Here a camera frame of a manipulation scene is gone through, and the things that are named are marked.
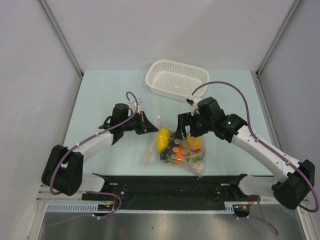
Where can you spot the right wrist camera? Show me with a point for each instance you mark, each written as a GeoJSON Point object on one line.
{"type": "Point", "coordinates": [193, 101]}

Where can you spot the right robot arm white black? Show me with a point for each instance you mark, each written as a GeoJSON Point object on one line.
{"type": "Point", "coordinates": [292, 179]}

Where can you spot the yellow fake bell pepper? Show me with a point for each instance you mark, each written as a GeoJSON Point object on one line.
{"type": "Point", "coordinates": [193, 142]}

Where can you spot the dark purple fake plum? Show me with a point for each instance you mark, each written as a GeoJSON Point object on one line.
{"type": "Point", "coordinates": [166, 155]}

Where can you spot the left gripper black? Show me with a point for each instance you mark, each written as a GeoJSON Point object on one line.
{"type": "Point", "coordinates": [145, 126]}

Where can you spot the yellow fake lemon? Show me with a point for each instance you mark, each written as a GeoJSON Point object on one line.
{"type": "Point", "coordinates": [163, 139]}

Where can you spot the orange fake orange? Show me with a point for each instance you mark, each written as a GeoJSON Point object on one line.
{"type": "Point", "coordinates": [178, 157]}

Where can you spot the fake watermelon slice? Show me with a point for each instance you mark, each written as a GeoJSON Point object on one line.
{"type": "Point", "coordinates": [194, 156]}

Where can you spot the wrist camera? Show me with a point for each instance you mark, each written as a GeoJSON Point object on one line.
{"type": "Point", "coordinates": [135, 105]}
{"type": "Point", "coordinates": [193, 101]}

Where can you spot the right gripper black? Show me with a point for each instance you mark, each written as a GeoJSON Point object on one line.
{"type": "Point", "coordinates": [187, 119]}

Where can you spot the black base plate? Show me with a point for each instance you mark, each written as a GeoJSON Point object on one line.
{"type": "Point", "coordinates": [171, 193]}

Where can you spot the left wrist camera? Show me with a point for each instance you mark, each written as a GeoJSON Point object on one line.
{"type": "Point", "coordinates": [135, 105]}

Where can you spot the fake garlic bulb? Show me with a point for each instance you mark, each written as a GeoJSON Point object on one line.
{"type": "Point", "coordinates": [198, 168]}

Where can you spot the white perforated plastic basket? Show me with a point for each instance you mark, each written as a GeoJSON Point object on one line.
{"type": "Point", "coordinates": [175, 80]}

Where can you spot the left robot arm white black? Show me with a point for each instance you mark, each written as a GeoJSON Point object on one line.
{"type": "Point", "coordinates": [63, 173]}

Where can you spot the clear zip top bag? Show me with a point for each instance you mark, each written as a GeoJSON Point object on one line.
{"type": "Point", "coordinates": [152, 156]}

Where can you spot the fake black grape bunch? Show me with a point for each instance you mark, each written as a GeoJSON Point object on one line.
{"type": "Point", "coordinates": [173, 141]}

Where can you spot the white slotted cable duct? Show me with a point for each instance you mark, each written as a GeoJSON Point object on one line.
{"type": "Point", "coordinates": [79, 208]}

